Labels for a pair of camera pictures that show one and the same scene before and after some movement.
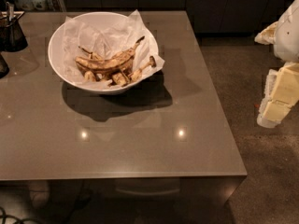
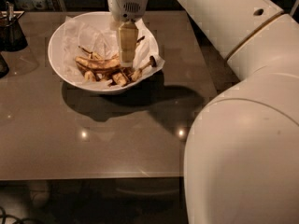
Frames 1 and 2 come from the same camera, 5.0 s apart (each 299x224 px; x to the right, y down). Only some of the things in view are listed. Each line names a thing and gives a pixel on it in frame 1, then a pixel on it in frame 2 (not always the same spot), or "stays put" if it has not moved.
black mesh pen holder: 12,36 stays put
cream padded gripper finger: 280,91 to 128,36
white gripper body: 288,35 to 127,7
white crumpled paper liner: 106,35 stays put
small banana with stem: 135,75 stays put
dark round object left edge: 4,68 stays put
